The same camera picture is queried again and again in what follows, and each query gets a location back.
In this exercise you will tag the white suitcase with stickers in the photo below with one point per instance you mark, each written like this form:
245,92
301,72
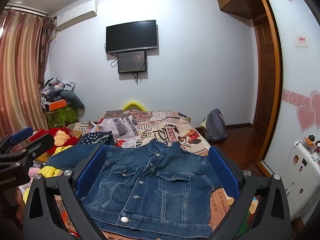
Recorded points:
300,180

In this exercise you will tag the person's left hand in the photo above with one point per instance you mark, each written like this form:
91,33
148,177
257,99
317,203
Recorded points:
19,205

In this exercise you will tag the pink heart wall stickers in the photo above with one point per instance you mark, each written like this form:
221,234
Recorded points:
307,112

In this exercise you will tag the printed bedspread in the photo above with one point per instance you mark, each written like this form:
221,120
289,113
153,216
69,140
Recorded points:
175,132

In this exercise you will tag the wardrobe with white sliding door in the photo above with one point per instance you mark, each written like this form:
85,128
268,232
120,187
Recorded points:
292,67

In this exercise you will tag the yellow paper bag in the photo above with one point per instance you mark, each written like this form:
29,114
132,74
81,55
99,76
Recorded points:
204,125

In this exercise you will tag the black wall television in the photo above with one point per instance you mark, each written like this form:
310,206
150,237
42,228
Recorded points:
131,37

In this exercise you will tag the grey plush cloth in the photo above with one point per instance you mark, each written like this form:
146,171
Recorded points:
73,98

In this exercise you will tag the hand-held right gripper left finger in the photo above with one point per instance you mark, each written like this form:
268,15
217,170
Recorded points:
91,172

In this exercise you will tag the red plush toy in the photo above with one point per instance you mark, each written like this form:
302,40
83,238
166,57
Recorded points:
62,137

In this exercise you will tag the dark polka dot garment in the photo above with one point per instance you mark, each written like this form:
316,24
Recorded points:
96,137

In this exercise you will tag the pile of clutter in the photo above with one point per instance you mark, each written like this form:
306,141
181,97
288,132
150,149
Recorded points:
53,90

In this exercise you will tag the small black wall monitor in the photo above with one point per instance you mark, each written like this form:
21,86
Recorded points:
131,62

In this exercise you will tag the striped pink curtain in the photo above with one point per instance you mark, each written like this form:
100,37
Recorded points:
20,75

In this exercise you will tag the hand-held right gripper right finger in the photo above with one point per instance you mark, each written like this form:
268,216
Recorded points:
222,170

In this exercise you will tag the yellow cloth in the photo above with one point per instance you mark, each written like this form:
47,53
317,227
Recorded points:
51,171

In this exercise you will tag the blue denim jacket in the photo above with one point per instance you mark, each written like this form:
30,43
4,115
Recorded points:
150,185

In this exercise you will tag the white air conditioner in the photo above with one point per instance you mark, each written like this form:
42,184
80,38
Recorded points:
76,15

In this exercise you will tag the orange box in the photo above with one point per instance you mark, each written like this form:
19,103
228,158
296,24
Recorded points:
57,105

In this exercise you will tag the grey purple backpack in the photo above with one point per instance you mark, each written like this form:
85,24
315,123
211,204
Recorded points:
215,126

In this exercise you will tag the small items on suitcase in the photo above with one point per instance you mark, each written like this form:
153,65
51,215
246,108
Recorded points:
310,142

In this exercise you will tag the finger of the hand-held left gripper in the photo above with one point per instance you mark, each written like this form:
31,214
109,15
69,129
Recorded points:
22,134
38,143

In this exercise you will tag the small white wall sign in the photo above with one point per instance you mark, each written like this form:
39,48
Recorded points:
301,40

